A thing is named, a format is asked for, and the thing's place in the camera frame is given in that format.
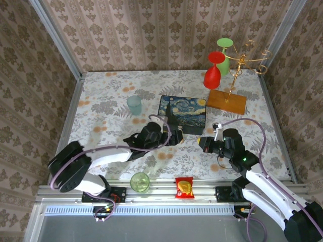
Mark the clear green cup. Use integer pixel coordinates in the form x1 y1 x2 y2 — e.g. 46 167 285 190
130 172 150 194

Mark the aluminium frame post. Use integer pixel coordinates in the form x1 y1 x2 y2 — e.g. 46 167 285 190
262 0 308 78
29 0 83 81

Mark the frosted pale blue cup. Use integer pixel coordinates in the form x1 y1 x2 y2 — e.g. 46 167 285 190
126 95 142 116

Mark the gold glass rack wooden base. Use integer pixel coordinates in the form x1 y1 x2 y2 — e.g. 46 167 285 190
206 40 273 115

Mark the long aluminium mounting rail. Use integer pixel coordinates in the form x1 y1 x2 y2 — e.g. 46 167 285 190
35 178 314 204

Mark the aluminium table edge rail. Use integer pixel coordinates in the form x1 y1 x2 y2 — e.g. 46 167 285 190
56 75 84 158
257 75 298 183

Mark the black box with starry print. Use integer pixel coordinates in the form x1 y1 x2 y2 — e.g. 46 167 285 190
157 95 207 136

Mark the green plastic wine glass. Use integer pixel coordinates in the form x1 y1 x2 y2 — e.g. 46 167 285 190
216 38 234 76

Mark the red snack packet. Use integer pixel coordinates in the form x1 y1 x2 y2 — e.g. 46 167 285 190
175 176 195 199

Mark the red plastic wine glass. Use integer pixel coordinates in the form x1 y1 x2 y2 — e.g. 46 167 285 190
203 51 226 90

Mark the thin dark wire loop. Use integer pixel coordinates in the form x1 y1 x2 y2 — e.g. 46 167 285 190
217 154 234 170

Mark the white slotted cable duct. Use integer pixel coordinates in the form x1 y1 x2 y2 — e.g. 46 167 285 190
44 204 236 216

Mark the floral tablecloth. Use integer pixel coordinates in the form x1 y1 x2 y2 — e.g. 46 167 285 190
62 70 291 181

